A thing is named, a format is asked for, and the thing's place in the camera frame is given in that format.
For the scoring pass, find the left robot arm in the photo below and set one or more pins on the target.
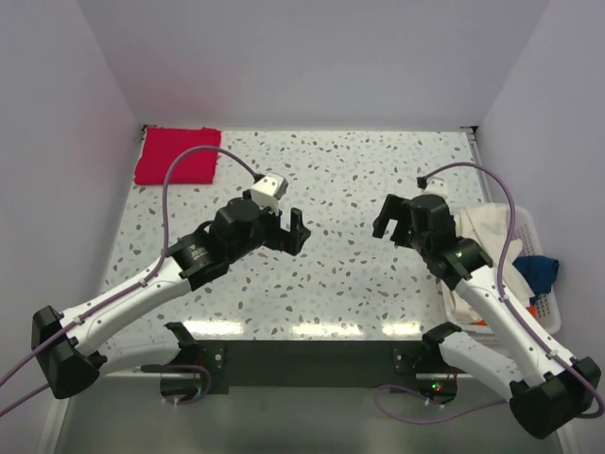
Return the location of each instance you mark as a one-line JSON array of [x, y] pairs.
[[67, 344]]

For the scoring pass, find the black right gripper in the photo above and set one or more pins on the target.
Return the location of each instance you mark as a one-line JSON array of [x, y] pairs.
[[394, 208]]

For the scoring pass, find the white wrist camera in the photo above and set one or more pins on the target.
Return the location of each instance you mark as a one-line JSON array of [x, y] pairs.
[[268, 190], [433, 186]]

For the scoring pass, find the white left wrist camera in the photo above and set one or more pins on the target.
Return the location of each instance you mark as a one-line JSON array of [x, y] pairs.
[[268, 190]]

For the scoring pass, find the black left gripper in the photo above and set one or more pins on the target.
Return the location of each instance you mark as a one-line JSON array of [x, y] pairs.
[[288, 241]]

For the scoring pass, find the folded red t shirt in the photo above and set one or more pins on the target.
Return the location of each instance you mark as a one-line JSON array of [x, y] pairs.
[[163, 145]]

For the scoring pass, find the orange t shirt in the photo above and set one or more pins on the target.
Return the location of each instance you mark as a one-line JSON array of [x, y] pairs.
[[530, 309]]

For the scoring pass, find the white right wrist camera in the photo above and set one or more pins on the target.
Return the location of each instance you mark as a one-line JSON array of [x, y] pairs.
[[433, 186]]

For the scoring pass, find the white plastic laundry basket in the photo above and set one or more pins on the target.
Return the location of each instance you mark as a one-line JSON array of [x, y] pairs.
[[546, 307]]

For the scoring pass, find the navy blue t shirt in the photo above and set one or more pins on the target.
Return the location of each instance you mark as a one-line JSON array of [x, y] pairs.
[[540, 273]]

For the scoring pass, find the aluminium table frame rail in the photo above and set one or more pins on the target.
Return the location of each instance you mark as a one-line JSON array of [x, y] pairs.
[[470, 133]]

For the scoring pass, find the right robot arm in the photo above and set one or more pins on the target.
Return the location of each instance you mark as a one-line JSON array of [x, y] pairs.
[[545, 385]]

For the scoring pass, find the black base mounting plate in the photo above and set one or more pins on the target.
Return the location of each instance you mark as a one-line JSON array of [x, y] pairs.
[[221, 365]]

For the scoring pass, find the cream white t shirt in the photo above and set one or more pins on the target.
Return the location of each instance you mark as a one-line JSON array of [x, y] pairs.
[[487, 224]]

